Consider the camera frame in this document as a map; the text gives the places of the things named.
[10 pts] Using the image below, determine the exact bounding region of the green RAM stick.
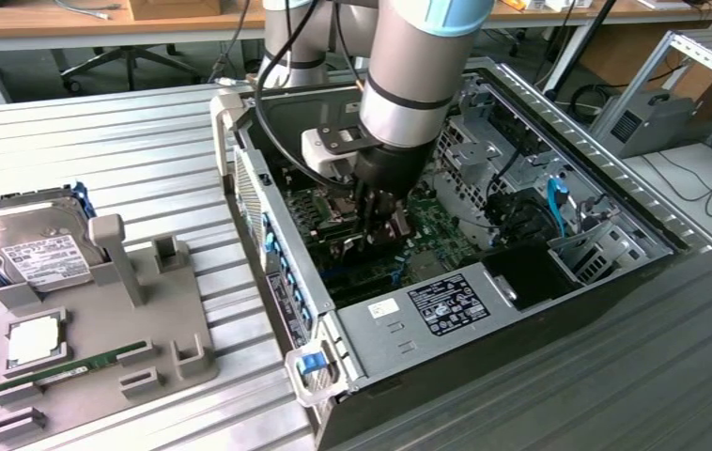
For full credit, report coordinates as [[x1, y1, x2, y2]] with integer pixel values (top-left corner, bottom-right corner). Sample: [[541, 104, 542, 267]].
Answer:
[[0, 340, 148, 394]]

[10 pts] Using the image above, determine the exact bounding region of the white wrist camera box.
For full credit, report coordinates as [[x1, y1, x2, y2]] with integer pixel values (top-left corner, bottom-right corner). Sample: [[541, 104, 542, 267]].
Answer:
[[301, 126, 370, 182]]

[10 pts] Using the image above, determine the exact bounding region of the silver CPU chip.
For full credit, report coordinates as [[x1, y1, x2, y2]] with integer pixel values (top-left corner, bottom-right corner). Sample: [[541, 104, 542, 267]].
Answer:
[[5, 319, 64, 371]]

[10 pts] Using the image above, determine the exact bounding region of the long wooden desk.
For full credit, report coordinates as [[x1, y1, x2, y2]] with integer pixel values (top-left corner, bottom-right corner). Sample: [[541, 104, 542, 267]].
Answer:
[[480, 0, 712, 90]]

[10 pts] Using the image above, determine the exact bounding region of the silver hard disk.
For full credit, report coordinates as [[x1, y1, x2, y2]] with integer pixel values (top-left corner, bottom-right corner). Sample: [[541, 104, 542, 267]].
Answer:
[[0, 194, 110, 295]]

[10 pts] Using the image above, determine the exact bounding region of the black power wire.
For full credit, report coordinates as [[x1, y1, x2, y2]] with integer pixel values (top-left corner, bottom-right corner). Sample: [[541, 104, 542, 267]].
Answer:
[[484, 112, 542, 248]]

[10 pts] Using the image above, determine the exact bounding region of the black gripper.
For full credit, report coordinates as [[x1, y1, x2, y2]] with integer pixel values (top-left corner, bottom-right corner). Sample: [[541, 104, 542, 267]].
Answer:
[[349, 140, 438, 222]]

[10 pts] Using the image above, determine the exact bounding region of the grey hanging cable with plug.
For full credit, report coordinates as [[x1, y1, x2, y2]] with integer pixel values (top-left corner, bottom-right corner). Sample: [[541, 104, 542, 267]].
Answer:
[[208, 0, 250, 88]]

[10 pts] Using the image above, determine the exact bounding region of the silver perforated drive cage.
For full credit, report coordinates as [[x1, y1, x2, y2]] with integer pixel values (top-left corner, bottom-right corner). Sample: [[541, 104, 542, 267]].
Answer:
[[433, 84, 557, 236]]

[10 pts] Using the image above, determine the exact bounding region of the grey parts rack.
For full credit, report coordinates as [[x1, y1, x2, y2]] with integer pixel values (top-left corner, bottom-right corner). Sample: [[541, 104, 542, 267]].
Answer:
[[0, 213, 220, 445]]

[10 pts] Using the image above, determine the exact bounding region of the brown cardboard box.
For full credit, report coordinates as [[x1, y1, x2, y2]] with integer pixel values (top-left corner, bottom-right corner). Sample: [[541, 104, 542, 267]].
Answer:
[[126, 0, 224, 23]]

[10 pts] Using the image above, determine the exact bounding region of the CPU socket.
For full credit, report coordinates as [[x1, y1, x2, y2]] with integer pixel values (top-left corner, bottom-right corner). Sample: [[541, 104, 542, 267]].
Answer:
[[324, 194, 358, 222]]

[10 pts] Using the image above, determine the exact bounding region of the grey power supply unit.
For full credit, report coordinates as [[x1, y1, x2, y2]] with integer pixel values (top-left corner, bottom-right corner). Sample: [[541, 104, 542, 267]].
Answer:
[[334, 260, 524, 382]]

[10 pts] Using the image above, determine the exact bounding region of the blue data wire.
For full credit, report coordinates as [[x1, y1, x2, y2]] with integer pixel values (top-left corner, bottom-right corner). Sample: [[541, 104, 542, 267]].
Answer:
[[542, 173, 576, 241]]

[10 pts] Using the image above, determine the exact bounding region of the wooden desk with white legs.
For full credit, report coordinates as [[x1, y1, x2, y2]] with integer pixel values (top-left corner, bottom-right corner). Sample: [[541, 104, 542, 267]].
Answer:
[[0, 0, 266, 107]]

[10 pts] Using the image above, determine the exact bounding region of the silver disk bay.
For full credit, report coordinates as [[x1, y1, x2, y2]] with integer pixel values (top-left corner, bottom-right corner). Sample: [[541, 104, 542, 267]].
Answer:
[[546, 220, 653, 288]]

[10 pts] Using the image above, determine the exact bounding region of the small black chair base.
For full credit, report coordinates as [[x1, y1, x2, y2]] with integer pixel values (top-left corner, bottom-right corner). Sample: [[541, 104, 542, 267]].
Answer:
[[473, 27, 530, 60]]

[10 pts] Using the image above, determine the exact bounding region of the black slanted pole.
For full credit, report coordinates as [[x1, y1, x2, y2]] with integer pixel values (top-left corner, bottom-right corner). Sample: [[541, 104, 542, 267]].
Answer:
[[542, 0, 620, 95]]

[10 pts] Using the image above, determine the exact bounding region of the square chipset heatsink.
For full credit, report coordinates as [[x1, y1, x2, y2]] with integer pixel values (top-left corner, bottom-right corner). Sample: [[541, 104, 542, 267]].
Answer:
[[408, 251, 452, 279]]

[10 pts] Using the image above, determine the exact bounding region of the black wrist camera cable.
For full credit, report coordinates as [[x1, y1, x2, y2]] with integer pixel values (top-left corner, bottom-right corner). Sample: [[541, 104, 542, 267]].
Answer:
[[252, 0, 357, 192]]

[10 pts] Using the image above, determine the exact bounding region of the installed black RAM stick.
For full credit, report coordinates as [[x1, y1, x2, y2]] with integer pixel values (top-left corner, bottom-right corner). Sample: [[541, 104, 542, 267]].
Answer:
[[310, 224, 358, 243]]

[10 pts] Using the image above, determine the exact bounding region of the open grey PC case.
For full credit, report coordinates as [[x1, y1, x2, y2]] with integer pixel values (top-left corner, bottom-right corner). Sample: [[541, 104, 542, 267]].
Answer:
[[208, 55, 694, 451]]

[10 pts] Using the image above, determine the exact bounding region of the coiled black cable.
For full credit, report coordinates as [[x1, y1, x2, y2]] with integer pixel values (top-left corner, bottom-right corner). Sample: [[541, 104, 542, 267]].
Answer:
[[572, 84, 612, 124]]

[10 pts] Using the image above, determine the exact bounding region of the black office chair base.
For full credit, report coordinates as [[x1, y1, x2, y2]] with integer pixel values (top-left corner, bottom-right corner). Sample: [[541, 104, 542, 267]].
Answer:
[[57, 44, 201, 94]]

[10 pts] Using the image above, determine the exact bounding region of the aluminium frame table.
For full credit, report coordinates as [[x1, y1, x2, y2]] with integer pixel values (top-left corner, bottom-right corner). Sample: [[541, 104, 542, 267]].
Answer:
[[586, 27, 712, 156]]

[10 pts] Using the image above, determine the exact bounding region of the brown wooden cabinet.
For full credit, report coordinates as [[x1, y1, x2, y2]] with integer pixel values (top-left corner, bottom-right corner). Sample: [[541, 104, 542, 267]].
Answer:
[[580, 23, 712, 107]]

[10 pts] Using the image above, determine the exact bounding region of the green motherboard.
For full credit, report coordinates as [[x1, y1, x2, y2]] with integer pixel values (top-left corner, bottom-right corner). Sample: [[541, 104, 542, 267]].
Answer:
[[282, 159, 501, 306]]

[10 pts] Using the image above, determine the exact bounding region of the grey computer tower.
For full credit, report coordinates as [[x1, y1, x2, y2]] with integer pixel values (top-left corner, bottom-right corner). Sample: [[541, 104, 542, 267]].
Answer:
[[605, 88, 712, 160]]

